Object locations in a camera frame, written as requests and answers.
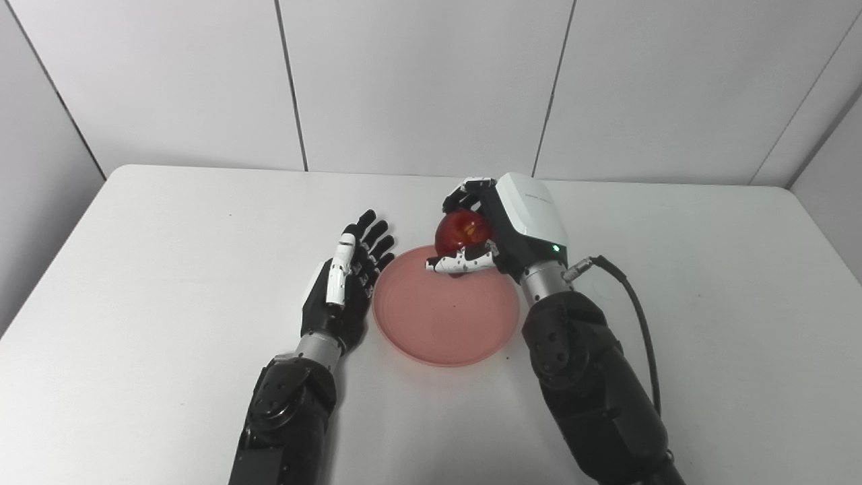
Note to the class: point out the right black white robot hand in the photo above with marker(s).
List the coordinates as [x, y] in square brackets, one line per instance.
[525, 222]

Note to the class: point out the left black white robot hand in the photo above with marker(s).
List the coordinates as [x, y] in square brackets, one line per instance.
[330, 316]

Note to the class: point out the red apple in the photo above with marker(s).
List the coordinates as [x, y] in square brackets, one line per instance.
[461, 229]

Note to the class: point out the pink round plate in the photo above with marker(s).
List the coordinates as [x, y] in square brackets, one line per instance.
[444, 323]

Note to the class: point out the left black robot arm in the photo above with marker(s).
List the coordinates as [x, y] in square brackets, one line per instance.
[286, 417]

